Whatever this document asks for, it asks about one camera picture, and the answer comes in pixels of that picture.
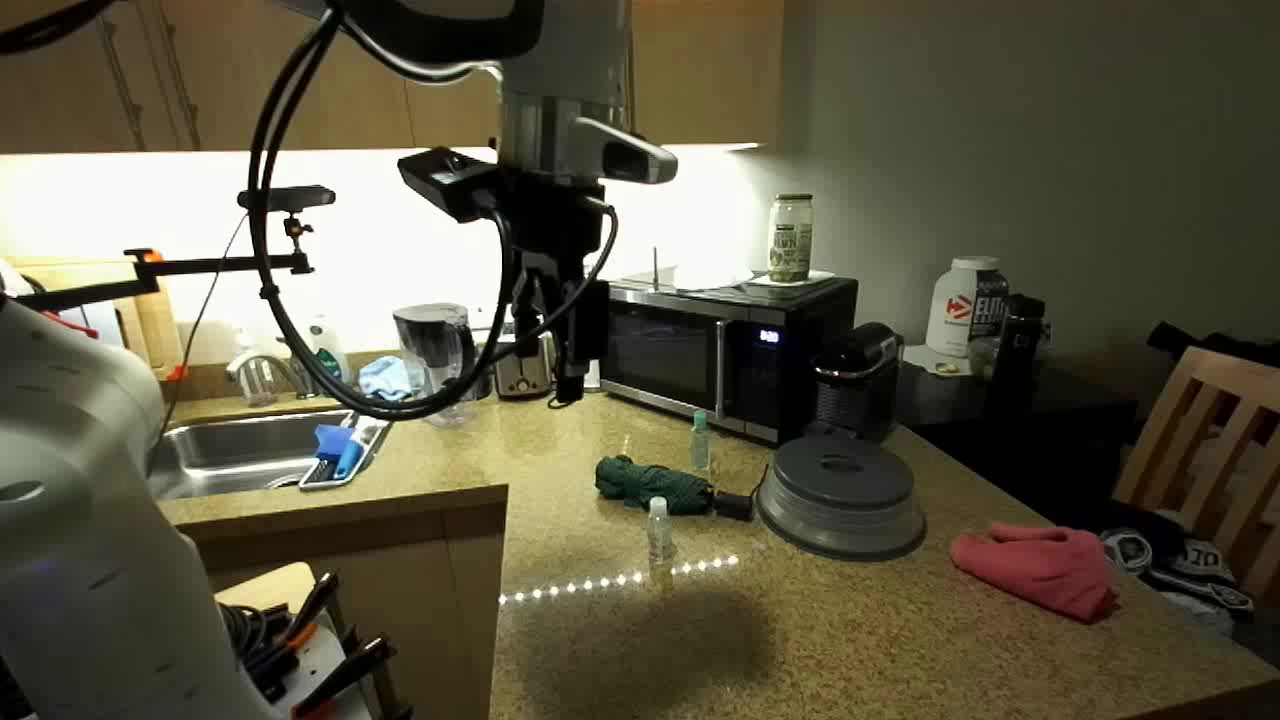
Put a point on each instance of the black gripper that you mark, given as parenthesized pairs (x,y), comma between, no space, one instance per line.
(553,226)

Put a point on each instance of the black steel microwave oven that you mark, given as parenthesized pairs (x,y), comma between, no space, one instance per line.
(666,354)

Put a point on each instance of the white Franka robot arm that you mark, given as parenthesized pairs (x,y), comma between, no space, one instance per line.
(82,535)

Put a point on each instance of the silver toaster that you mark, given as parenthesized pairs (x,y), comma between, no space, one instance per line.
(521,372)

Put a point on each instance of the water filter pitcher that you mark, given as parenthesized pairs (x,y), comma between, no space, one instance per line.
(432,342)

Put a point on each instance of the small clear tube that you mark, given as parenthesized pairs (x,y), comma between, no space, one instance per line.
(652,265)

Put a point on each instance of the light blue cloth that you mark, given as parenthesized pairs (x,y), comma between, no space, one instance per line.
(386,378)

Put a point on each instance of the small green plastic bottle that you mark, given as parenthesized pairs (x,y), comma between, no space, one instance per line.
(702,441)

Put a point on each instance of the white sponge tray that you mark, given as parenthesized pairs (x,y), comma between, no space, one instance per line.
(365,446)

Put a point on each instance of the dish soap bottle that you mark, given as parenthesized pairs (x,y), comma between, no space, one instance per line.
(325,362)

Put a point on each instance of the small clear plastic bottle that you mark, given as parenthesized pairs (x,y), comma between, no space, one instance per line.
(659,535)

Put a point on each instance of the blue sponge brush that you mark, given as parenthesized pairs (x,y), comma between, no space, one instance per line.
(337,446)

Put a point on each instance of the glass storage jar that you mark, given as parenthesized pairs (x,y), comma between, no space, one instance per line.
(789,242)

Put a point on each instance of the chrome faucet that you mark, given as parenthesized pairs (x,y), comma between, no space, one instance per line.
(263,372)

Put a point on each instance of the wooden counter base cabinet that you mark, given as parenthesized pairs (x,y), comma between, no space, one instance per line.
(401,602)

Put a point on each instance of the black pod coffee maker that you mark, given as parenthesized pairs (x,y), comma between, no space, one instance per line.
(852,383)

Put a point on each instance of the stainless steel sink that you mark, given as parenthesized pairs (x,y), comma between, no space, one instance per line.
(243,453)

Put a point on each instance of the wooden cutting board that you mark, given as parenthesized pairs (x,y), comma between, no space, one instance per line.
(148,324)

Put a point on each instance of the white jug with red label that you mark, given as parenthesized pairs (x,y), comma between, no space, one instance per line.
(955,315)

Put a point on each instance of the wooden cart with black tools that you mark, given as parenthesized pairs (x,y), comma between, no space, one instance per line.
(286,643)

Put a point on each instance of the dark drink bottle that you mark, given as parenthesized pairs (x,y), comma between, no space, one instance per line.
(988,324)

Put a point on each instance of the wooden upper cabinets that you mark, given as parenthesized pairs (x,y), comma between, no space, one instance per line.
(161,66)

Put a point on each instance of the black tall bottle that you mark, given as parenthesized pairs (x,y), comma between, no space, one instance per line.
(1027,342)

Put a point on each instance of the dark side table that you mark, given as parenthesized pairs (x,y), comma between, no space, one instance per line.
(1027,432)

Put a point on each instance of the red cloth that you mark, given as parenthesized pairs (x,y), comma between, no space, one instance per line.
(1041,565)

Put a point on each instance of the wooden slatted chair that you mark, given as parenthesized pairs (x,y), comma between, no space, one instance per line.
(1194,441)

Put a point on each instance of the black and white bag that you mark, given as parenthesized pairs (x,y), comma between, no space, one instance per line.
(1184,565)

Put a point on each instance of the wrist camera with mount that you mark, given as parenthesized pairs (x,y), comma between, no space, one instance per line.
(445,183)

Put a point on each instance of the black stereo camera bar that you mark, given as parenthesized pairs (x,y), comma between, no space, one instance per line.
(286,197)

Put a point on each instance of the black camera stand with clamp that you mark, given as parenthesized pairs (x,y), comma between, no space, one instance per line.
(200,265)

